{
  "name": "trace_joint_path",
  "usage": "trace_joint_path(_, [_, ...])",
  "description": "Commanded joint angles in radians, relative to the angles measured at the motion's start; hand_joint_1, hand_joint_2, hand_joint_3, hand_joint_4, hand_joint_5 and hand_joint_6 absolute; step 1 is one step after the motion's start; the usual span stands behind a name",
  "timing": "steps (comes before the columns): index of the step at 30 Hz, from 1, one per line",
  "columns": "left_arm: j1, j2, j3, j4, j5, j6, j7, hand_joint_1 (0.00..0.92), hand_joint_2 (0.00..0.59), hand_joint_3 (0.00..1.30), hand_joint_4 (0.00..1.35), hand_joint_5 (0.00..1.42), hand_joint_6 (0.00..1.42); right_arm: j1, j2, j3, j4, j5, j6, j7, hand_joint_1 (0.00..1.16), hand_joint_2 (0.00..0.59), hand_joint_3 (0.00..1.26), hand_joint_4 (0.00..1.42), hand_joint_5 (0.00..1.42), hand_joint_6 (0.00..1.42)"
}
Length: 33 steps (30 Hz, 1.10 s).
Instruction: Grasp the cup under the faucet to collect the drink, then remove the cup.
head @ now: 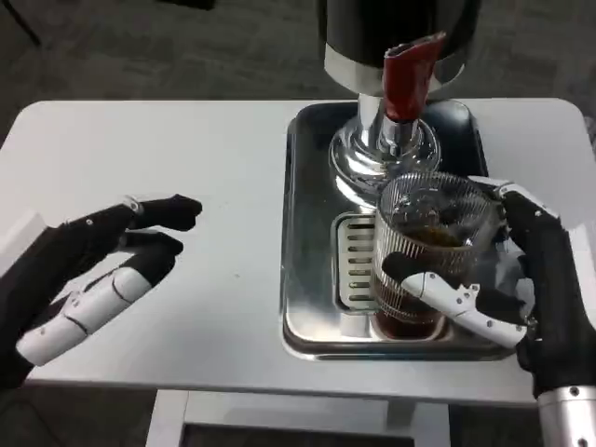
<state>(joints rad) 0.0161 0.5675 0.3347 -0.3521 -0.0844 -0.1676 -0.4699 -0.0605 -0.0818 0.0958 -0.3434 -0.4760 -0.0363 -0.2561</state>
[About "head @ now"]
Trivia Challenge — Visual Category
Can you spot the black steel drink dispenser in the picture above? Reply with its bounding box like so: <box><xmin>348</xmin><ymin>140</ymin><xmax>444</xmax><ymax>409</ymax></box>
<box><xmin>316</xmin><ymin>0</ymin><xmax>483</xmax><ymax>206</ymax></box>

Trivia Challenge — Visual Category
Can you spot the black slanted leg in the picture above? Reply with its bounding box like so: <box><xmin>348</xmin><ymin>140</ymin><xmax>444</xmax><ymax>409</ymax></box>
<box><xmin>8</xmin><ymin>0</ymin><xmax>44</xmax><ymax>47</ymax></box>

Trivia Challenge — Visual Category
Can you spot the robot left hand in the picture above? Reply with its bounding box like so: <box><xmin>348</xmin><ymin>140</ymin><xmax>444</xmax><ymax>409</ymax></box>
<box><xmin>0</xmin><ymin>193</ymin><xmax>204</xmax><ymax>390</ymax></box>

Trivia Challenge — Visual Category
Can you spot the steel tray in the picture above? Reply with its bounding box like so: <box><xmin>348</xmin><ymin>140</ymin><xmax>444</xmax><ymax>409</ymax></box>
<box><xmin>278</xmin><ymin>101</ymin><xmax>519</xmax><ymax>362</ymax></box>

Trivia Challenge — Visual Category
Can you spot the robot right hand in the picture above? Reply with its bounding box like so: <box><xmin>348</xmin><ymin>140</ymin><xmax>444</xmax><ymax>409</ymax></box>
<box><xmin>381</xmin><ymin>175</ymin><xmax>596</xmax><ymax>401</ymax></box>

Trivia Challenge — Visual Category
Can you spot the white table frame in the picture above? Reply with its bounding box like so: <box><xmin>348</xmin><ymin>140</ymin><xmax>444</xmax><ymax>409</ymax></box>
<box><xmin>148</xmin><ymin>388</ymin><xmax>454</xmax><ymax>447</ymax></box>

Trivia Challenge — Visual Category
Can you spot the red tap lever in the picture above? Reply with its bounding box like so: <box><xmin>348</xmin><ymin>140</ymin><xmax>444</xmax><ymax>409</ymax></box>
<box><xmin>382</xmin><ymin>31</ymin><xmax>447</xmax><ymax>124</ymax></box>

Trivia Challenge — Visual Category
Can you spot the clear ribbed glass cup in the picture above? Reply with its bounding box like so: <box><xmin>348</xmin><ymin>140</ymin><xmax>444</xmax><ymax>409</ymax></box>
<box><xmin>371</xmin><ymin>170</ymin><xmax>498</xmax><ymax>342</ymax></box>

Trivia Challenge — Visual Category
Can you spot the steel drip grid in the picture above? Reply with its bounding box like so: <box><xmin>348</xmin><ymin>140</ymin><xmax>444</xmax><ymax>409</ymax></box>
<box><xmin>331</xmin><ymin>211</ymin><xmax>379</xmax><ymax>312</ymax></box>

